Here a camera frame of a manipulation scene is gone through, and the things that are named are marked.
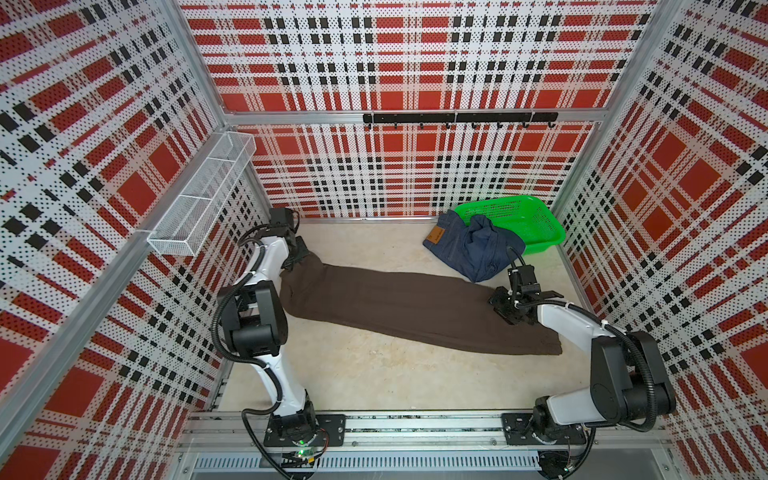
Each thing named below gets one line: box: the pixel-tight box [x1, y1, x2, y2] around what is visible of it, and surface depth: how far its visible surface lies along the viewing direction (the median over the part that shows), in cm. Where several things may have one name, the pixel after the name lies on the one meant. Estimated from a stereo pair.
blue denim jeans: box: [423, 209, 526, 283], surface depth 103 cm
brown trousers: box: [279, 252, 563, 355], surface depth 95 cm
